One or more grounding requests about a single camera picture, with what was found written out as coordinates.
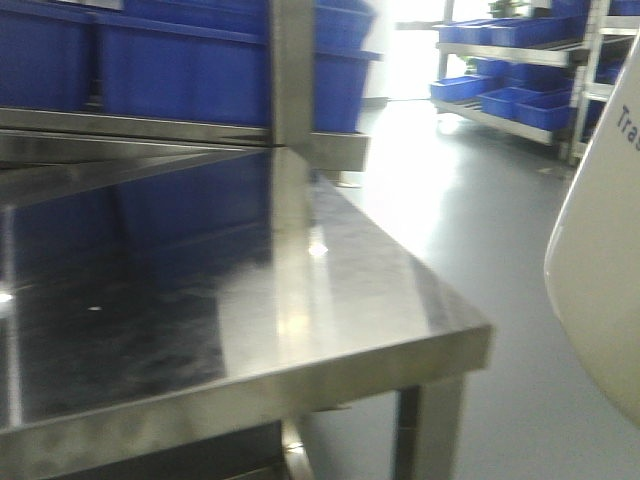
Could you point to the white plastic trash bin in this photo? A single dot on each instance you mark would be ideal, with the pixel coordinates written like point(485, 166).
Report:
point(592, 261)

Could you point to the far steel shelf rack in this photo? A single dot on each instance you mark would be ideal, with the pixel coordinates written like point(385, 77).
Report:
point(545, 77)

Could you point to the steel table leg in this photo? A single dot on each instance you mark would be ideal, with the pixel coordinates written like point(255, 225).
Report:
point(427, 428)

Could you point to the blue crate behind right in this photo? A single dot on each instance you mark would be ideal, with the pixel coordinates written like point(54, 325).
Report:
point(208, 61)

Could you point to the blue crate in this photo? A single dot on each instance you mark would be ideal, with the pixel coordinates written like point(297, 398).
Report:
point(45, 56)
point(208, 61)

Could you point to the blue crate behind left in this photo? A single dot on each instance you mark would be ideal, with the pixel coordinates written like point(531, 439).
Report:
point(45, 56)

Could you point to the steel shelf frame behind table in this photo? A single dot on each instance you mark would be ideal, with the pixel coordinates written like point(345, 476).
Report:
point(55, 153)

